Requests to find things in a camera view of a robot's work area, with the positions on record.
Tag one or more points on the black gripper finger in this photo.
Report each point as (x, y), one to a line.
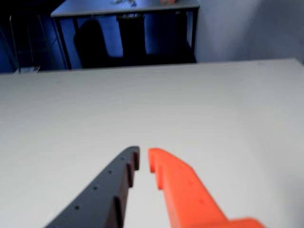
(99, 197)

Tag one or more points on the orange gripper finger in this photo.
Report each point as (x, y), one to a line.
(187, 197)

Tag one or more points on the dark office chair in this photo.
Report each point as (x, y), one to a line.
(91, 42)

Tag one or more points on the small pink item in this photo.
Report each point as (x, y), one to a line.
(168, 1)

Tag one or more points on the grey top black frame desk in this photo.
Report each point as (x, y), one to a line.
(123, 8)

